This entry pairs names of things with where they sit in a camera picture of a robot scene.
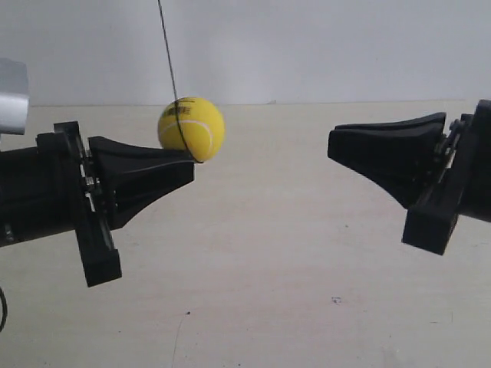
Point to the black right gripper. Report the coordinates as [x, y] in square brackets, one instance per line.
[398, 155]

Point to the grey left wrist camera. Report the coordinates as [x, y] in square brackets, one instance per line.
[14, 97]

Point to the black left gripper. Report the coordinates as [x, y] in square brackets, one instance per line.
[51, 188]

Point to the yellow tennis ball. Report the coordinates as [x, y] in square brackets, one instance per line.
[194, 124]

